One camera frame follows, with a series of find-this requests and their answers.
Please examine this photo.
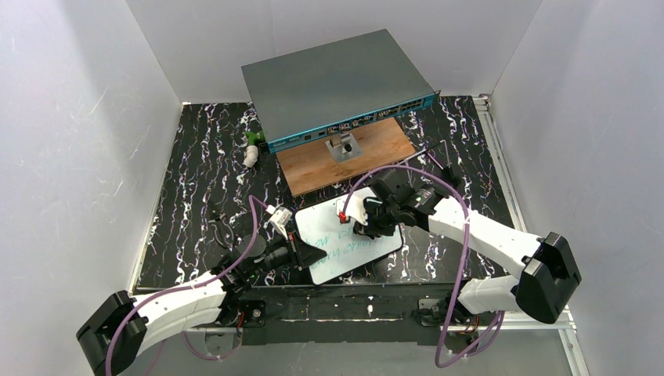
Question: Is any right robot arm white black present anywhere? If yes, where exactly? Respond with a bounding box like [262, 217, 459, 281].
[336, 165, 582, 324]

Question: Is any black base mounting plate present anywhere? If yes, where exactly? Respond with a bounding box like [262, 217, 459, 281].
[189, 282, 499, 347]

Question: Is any grey teal network switch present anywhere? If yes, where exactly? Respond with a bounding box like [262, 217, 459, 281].
[241, 29, 439, 154]

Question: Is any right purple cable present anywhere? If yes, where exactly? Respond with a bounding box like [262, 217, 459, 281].
[339, 164, 505, 370]

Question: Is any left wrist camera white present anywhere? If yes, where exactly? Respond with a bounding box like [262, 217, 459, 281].
[269, 206, 293, 237]

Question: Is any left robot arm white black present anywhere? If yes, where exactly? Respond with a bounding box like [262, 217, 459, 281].
[76, 231, 327, 375]

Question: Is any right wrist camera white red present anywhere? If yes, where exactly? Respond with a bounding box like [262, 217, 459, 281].
[334, 193, 368, 226]

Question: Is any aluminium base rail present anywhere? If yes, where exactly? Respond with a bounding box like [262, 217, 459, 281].
[155, 285, 590, 375]

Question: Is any green white plastic toy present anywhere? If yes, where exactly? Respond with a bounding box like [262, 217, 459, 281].
[243, 131, 265, 168]

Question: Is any wooden board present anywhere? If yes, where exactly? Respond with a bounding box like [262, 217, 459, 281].
[276, 117, 415, 197]

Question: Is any silver metal bracket mount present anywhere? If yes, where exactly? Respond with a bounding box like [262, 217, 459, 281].
[325, 132, 363, 163]

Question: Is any small whiteboard black frame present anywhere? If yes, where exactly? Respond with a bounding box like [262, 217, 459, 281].
[295, 194, 404, 285]

